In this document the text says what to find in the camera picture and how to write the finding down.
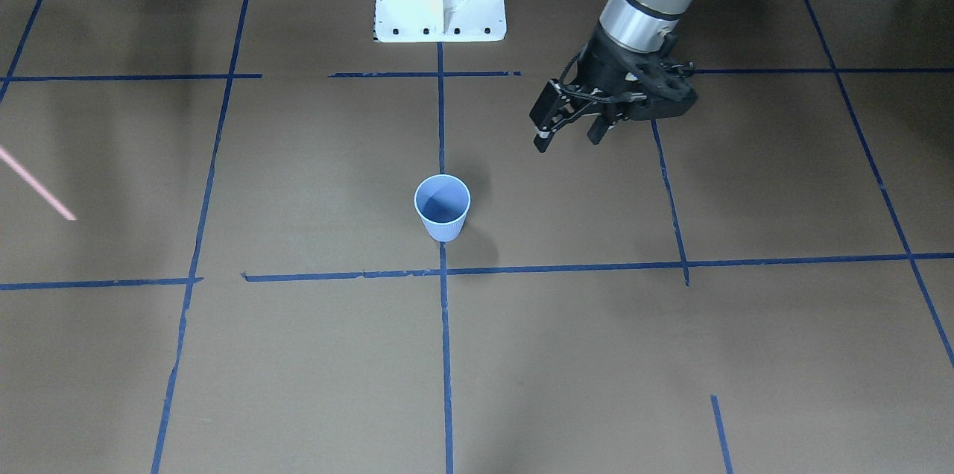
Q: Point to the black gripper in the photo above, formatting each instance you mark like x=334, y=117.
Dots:
x=605, y=70

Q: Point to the blue paper cup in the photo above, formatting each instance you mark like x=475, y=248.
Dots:
x=442, y=202

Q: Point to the brown paper table cover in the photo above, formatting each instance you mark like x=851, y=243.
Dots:
x=761, y=286

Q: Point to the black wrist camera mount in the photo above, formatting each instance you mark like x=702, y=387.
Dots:
x=667, y=89

